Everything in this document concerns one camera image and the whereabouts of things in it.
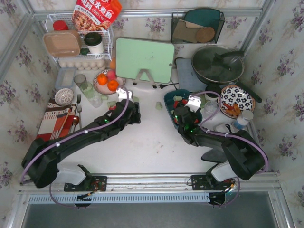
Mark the orange fruit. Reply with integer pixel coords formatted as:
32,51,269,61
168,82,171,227
96,74,108,86
107,80,119,92

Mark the black wok with glass lid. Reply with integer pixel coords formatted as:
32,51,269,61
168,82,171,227
191,45,262,103

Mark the black mesh holder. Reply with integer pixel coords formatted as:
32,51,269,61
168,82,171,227
171,8,225,44

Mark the copper spoon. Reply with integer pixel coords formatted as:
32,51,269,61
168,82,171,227
71,116,79,133

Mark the white cup black lid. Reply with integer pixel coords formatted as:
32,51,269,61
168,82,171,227
84,32,104,54

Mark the teal plastic storage basket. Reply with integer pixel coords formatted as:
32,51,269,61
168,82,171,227
164,89,191,130

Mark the green cutting board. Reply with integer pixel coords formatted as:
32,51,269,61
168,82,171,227
115,38,175,83

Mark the flower pattern plate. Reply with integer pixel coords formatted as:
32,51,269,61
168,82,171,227
219,85,255,119

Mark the clear storage box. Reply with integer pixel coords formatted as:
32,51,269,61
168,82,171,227
55,67,76,90

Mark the striped red cloth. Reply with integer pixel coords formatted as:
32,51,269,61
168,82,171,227
36,99,76,141

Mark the clear glass cup left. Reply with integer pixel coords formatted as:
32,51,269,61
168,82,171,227
88,94,102,108

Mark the white bottle grey cap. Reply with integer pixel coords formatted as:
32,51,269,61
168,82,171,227
233,110,254,130

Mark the silver fork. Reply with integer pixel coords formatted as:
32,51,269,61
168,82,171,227
76,94,82,129

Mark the green glass cup left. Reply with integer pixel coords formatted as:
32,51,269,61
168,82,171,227
80,82,95,99

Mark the orange fruit right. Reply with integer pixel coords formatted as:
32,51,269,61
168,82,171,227
107,80,119,92

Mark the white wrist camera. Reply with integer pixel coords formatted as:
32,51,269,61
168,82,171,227
116,87,133,102
185,95,201,113

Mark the white jar black lid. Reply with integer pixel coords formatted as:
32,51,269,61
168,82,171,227
205,84,221,101

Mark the white egg tray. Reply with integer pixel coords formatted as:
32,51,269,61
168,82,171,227
58,60,106,70

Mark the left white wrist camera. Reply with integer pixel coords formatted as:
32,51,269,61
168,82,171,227
116,87,133,102

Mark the grey fluffy cloth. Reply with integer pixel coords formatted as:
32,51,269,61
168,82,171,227
201,149,227,163

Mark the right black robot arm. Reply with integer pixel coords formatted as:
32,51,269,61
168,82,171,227
173,106,268,182

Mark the white small strainer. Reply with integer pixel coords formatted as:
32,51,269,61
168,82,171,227
54,88,74,106

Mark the grey glass cup left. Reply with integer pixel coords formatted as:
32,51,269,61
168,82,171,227
74,74,86,88

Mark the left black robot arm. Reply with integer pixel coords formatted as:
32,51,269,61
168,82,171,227
20,99,141,188

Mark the green capsule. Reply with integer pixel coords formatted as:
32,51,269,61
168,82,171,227
155,102,162,110
133,96,139,102
173,96,183,101
107,101,116,107

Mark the white wire rack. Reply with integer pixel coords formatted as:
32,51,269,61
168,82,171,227
44,13,114,61

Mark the orange fruit left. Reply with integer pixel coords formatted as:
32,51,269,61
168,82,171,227
96,74,108,86

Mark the pink peach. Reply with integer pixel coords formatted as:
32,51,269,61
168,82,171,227
107,70,116,80

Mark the white scoop cup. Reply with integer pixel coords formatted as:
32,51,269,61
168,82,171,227
214,123,230,133

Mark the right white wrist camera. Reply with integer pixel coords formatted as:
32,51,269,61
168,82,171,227
185,95,201,113

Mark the clear plastic cup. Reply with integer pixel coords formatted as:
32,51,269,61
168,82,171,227
203,101,219,116

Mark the fruit plate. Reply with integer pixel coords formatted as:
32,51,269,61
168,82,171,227
93,69,126,95

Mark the cutting board metal stand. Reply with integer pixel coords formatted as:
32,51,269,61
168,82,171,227
133,69,157,89

